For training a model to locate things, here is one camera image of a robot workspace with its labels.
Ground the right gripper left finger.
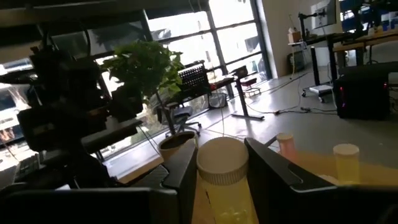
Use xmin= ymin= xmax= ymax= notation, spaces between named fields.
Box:
xmin=130 ymin=139 xmax=198 ymax=224

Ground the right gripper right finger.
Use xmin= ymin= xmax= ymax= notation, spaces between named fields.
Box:
xmin=244 ymin=138 xmax=338 ymax=224

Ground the red pill bottle white cap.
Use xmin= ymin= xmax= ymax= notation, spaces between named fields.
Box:
xmin=275 ymin=133 xmax=298 ymax=162

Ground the yellow pill bottle white cap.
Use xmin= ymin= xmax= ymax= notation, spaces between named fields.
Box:
xmin=332 ymin=143 xmax=361 ymax=184
xmin=196 ymin=136 xmax=261 ymax=224

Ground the office chair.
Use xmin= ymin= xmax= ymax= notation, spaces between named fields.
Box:
xmin=155 ymin=101 xmax=202 ymax=138

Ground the black standing desk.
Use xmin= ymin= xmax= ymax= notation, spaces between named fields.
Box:
xmin=211 ymin=65 xmax=266 ymax=121

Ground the green potted plant white pot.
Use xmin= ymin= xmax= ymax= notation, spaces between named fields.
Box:
xmin=101 ymin=40 xmax=200 ymax=162

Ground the black mesh panel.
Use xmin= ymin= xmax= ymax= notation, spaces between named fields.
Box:
xmin=177 ymin=63 xmax=212 ymax=96

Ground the black computer tower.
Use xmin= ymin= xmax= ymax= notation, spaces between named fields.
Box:
xmin=334 ymin=74 xmax=391 ymax=121

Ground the wooden desk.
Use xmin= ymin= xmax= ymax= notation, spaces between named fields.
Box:
xmin=331 ymin=29 xmax=398 ymax=65

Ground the white monitor on stand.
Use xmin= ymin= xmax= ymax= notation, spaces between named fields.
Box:
xmin=310 ymin=0 xmax=337 ymax=30

